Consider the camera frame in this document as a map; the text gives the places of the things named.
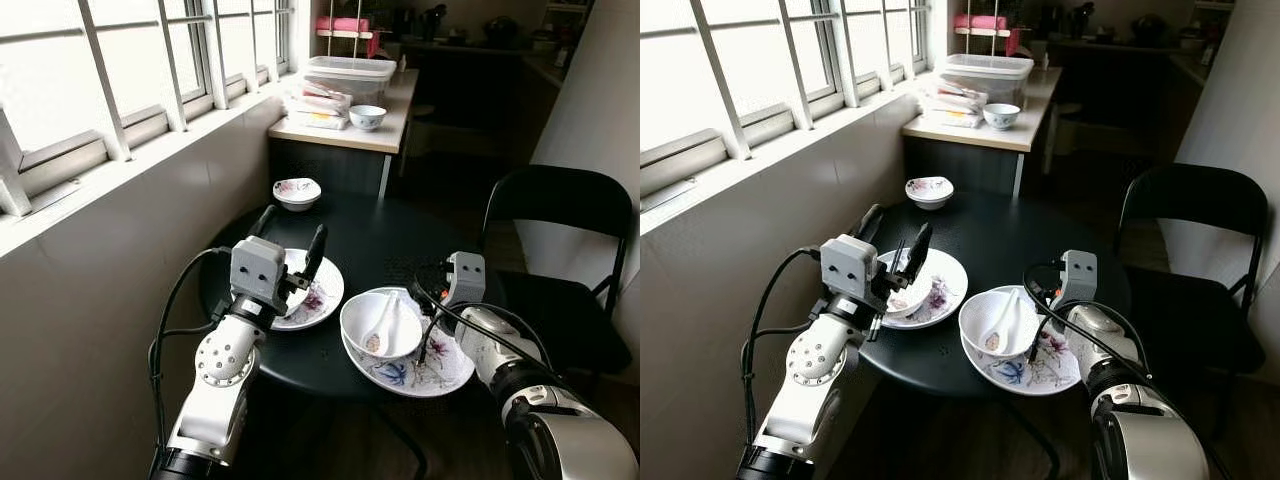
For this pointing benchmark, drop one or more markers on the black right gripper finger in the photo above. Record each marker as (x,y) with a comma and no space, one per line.
(1040,340)
(1036,305)
(423,305)
(428,338)

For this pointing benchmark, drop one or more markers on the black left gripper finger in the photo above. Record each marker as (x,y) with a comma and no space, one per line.
(918,250)
(264,222)
(870,222)
(316,250)

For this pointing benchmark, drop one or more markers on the large white ceramic bowl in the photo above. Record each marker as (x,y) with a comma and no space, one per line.
(975,325)
(358,328)

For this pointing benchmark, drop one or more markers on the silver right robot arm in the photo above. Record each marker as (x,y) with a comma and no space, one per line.
(560,430)
(1140,430)

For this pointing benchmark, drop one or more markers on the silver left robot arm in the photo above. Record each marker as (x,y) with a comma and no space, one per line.
(222,370)
(812,365)

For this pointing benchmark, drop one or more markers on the dark kitchen counter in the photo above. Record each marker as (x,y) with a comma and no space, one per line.
(470,70)
(1100,65)

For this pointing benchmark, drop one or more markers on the small white ceramic dish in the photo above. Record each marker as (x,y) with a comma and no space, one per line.
(908,298)

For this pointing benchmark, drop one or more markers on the large floral ceramic plate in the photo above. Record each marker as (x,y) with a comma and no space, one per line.
(440,372)
(1050,372)

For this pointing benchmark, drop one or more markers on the small floral ceramic plate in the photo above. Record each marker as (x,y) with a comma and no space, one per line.
(325,298)
(945,290)

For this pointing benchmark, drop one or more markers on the white ceramic soup spoon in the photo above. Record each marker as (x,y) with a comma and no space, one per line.
(385,325)
(1004,323)

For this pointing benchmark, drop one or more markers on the small pink floral bowl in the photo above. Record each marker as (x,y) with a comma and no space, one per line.
(297,194)
(929,192)

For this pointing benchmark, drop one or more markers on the round black table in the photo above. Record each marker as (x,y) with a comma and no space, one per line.
(385,240)
(1000,240)

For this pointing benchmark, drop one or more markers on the black folding chair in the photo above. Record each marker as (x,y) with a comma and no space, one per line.
(1195,300)
(560,300)

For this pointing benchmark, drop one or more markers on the stack of plastic packets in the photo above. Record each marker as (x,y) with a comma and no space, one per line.
(950,106)
(318,108)

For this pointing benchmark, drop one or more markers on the white topped side cabinet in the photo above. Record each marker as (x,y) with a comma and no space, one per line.
(1025,130)
(385,135)

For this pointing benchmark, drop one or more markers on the small blue patterned bowl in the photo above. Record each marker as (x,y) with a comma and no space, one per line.
(1002,117)
(368,118)

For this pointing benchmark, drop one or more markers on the clear plastic storage box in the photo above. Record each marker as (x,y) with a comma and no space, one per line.
(350,78)
(985,77)

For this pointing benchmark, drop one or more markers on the white framed window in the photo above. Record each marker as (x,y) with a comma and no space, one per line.
(720,85)
(100,90)

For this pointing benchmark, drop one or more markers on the pink cloth bundle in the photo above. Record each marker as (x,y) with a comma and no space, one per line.
(350,24)
(986,22)

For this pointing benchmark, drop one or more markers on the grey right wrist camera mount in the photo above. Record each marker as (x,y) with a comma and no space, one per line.
(1078,276)
(467,276)

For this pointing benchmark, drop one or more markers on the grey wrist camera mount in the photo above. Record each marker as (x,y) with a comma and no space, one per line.
(1078,276)
(467,276)
(848,266)
(256,268)

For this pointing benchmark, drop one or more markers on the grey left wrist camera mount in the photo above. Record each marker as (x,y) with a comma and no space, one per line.
(848,266)
(256,268)

